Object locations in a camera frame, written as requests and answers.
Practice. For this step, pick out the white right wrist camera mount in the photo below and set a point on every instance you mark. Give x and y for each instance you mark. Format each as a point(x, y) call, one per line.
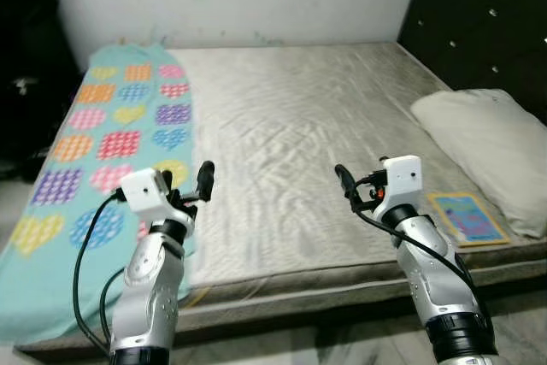
point(402, 184)

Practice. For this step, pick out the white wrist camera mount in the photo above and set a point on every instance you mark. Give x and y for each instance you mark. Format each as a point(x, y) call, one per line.
point(144, 194)
point(402, 184)

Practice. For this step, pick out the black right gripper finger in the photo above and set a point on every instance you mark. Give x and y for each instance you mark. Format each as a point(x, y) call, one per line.
point(345, 180)

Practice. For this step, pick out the white pillow with grey lettering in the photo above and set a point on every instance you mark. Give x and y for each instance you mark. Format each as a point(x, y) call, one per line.
point(491, 147)

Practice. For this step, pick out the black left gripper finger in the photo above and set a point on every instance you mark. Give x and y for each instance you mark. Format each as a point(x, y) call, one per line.
point(205, 179)
point(167, 179)

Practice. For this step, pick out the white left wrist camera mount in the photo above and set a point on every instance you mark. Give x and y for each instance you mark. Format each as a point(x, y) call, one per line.
point(144, 194)

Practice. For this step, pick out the teal blanket with dotted shapes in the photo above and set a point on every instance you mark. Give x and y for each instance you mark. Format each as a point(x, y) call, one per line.
point(111, 143)

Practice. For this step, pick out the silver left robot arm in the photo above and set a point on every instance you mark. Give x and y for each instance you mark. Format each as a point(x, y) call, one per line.
point(149, 292)

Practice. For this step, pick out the dark tufted bed frame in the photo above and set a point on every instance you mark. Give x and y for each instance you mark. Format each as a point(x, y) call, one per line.
point(479, 14)

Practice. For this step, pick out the grey patterned quilted mattress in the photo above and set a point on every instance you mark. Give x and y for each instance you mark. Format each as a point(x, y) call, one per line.
point(325, 126)

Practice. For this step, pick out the black duffel bag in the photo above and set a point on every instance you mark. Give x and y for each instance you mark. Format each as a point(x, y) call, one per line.
point(30, 83)

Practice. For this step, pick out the yellow-edged children's board book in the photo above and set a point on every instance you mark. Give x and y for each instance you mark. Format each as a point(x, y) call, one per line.
point(468, 218)

